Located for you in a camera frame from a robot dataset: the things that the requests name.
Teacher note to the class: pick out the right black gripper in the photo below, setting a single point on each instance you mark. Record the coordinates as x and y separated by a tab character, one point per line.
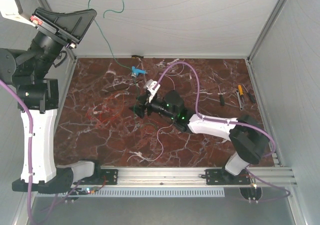
141	107

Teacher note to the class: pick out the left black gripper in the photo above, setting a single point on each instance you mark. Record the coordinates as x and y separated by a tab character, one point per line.
69	28

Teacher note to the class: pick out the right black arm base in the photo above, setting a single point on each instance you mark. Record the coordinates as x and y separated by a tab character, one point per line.
219	176

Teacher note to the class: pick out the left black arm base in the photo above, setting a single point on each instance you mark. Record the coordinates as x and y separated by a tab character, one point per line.
104	176

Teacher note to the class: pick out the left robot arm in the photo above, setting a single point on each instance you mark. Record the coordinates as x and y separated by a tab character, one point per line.
24	73

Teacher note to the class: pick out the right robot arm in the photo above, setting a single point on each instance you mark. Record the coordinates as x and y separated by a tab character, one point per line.
248	139

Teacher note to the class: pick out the blue connector plug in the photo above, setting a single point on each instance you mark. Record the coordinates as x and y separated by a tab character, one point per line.
135	72

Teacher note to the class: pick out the black yellow edge clip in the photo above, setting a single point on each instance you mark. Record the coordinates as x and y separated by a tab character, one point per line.
137	56

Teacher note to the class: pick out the red shaft black screwdriver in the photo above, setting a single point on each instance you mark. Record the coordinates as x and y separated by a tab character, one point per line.
221	97

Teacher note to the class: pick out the silver wrench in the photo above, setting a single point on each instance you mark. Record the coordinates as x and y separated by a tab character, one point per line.
239	100

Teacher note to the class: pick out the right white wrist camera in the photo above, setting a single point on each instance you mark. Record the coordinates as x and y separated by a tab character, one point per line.
151	87

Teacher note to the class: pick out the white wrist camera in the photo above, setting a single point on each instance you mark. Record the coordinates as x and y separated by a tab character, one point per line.
12	10
151	87

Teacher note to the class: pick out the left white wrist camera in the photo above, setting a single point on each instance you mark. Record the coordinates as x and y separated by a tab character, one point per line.
12	10

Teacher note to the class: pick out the aluminium front rail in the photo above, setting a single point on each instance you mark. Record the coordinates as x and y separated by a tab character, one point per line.
196	177

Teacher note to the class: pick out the slotted grey cable duct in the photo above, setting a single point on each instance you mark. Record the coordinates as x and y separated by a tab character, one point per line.
152	192

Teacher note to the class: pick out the yellow handled screwdriver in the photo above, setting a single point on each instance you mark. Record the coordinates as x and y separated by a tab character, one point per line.
240	89

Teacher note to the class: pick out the black handled screwdriver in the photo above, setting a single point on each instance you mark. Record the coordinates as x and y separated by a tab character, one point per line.
251	97

